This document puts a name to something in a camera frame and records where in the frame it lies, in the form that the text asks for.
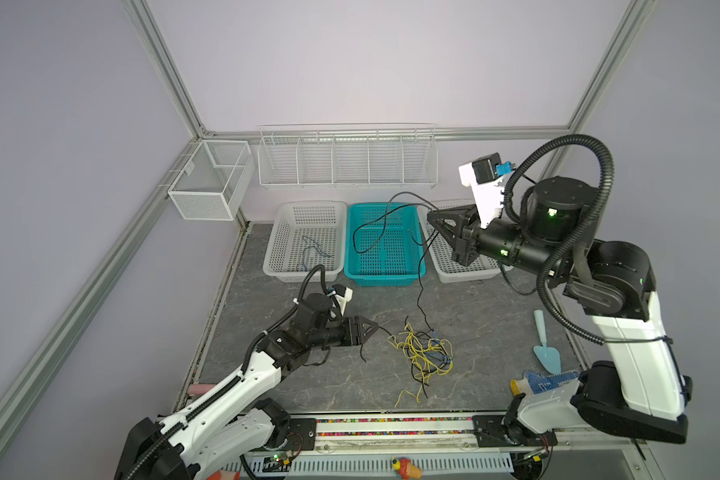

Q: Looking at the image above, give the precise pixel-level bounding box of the white wire wall rack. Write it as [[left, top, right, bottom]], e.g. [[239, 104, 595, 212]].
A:
[[257, 123, 439, 188]]

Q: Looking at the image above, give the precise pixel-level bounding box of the white mesh wall box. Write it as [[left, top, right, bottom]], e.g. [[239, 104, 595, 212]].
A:
[[168, 140, 255, 221]]

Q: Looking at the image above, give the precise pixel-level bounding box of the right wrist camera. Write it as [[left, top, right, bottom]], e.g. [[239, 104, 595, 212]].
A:
[[458, 152, 513, 229]]

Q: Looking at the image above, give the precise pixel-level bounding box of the aluminium frame post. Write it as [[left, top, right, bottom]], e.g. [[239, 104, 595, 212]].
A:
[[518, 0, 658, 226]]

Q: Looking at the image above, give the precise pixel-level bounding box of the blue cable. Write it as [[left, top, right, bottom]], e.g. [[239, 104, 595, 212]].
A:
[[422, 335, 455, 368], [296, 235, 332, 272]]

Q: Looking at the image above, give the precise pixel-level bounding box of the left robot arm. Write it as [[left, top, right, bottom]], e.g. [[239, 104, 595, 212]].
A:
[[114, 292, 379, 479]]

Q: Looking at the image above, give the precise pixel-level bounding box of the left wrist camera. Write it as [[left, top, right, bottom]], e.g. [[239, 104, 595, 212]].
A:
[[330, 284, 353, 314]]

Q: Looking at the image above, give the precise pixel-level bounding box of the black cable pulled free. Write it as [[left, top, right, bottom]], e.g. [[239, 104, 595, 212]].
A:
[[352, 191, 442, 337]]

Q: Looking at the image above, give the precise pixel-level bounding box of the pink object at edge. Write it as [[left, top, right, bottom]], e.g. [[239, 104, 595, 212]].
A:
[[187, 383, 217, 398]]

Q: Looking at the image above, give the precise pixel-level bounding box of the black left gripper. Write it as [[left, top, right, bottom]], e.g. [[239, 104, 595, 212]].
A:
[[308, 314, 377, 350]]

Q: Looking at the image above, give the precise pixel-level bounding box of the teal plastic basket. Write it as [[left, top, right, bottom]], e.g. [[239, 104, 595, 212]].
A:
[[343, 202, 427, 287]]

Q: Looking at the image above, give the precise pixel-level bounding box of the white plastic basket left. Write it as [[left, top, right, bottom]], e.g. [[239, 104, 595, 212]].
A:
[[263, 201, 348, 283]]

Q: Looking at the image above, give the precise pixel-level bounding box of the white plastic basket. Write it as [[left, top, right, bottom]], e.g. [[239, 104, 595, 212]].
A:
[[417, 199, 501, 284], [263, 201, 348, 283]]

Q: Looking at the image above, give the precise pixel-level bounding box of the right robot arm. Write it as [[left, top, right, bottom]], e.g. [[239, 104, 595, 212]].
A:
[[427, 134, 692, 446]]

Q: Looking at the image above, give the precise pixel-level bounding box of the white plastic basket right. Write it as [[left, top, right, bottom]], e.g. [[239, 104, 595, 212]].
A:
[[417, 199, 501, 284]]

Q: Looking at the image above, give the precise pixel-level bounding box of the light blue scoop tool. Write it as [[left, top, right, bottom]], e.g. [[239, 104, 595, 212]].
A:
[[533, 310, 562, 375]]

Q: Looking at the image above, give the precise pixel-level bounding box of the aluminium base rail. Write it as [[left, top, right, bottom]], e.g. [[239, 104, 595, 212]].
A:
[[206, 413, 559, 479]]

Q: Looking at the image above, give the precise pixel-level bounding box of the blue white patterned cloth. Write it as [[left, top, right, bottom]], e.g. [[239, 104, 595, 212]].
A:
[[510, 370, 580, 395]]

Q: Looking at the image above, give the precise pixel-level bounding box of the red yellow toy figure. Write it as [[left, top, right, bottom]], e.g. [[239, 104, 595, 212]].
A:
[[392, 458, 423, 480]]

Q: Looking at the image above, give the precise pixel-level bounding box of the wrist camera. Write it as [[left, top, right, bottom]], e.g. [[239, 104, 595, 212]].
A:
[[458, 152, 513, 229], [330, 284, 353, 314]]

